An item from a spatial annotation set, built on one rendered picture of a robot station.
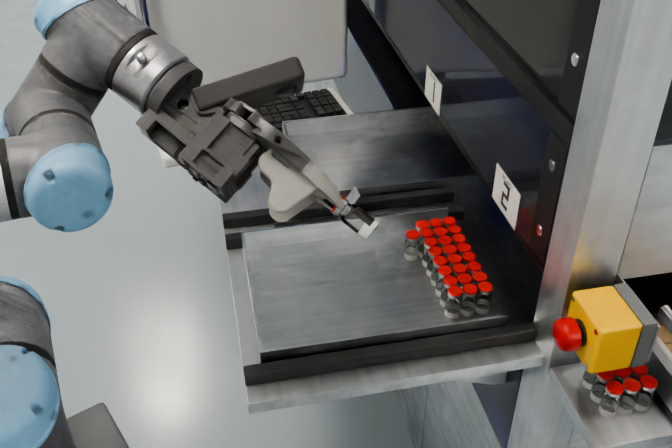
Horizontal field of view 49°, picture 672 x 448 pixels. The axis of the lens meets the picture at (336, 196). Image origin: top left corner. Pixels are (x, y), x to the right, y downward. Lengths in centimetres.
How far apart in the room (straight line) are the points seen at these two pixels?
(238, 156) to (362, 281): 46
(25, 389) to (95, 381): 140
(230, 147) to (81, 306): 182
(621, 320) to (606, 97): 26
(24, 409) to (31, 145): 29
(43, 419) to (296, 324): 37
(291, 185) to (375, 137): 78
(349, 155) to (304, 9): 48
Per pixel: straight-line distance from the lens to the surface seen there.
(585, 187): 89
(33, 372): 89
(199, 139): 73
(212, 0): 173
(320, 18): 181
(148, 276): 256
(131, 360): 230
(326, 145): 146
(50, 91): 81
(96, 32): 78
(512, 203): 108
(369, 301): 110
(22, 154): 71
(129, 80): 77
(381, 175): 137
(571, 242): 94
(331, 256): 118
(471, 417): 143
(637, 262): 99
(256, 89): 76
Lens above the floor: 163
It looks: 35 degrees down
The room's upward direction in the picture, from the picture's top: straight up
